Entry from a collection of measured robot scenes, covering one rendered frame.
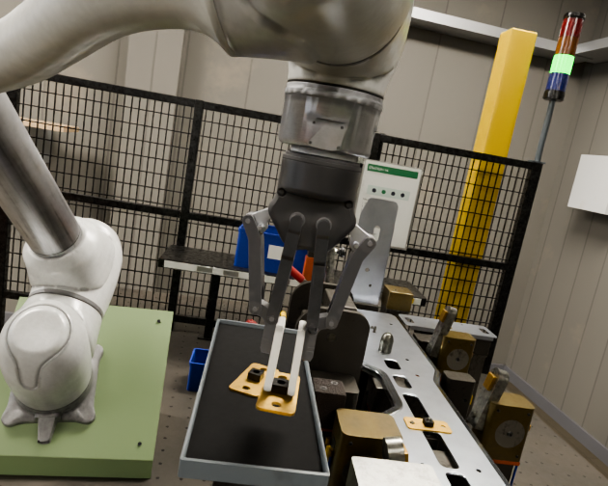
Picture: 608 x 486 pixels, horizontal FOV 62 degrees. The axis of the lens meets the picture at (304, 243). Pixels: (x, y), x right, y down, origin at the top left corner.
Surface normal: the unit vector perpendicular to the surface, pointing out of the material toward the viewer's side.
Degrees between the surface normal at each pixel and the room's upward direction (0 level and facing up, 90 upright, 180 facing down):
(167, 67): 90
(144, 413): 42
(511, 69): 90
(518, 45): 90
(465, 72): 90
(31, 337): 47
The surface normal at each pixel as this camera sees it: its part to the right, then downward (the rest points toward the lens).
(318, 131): -0.06, 0.18
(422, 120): 0.15, 0.21
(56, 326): 0.18, -0.48
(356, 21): 0.35, 0.93
